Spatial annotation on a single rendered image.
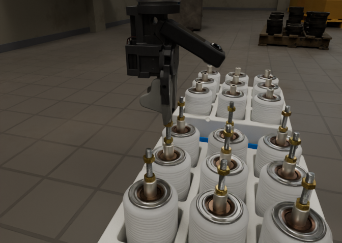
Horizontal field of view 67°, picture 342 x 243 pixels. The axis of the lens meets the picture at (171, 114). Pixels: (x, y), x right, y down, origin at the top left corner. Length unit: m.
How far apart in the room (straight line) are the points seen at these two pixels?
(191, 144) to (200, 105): 0.29
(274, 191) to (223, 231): 0.15
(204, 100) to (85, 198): 0.49
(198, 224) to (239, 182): 0.14
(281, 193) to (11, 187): 0.80
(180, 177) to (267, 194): 0.17
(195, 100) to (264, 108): 0.22
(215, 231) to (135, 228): 0.13
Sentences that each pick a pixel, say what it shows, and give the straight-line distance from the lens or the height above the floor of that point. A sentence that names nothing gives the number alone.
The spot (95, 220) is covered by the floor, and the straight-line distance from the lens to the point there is 0.79.
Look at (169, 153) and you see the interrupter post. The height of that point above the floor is 0.26.
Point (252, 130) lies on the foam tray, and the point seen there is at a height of 0.16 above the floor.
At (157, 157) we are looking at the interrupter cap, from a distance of 0.55.
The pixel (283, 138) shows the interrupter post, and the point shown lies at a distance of 0.64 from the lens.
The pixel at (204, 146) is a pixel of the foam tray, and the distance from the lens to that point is 0.73.
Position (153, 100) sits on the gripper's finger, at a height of 0.39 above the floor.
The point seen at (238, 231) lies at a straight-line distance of 0.44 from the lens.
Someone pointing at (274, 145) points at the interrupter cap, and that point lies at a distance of 0.63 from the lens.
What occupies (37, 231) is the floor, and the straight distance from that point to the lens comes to 0.82.
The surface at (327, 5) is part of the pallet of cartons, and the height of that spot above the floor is 0.37.
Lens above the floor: 0.56
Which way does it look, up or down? 25 degrees down
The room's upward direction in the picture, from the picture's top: straight up
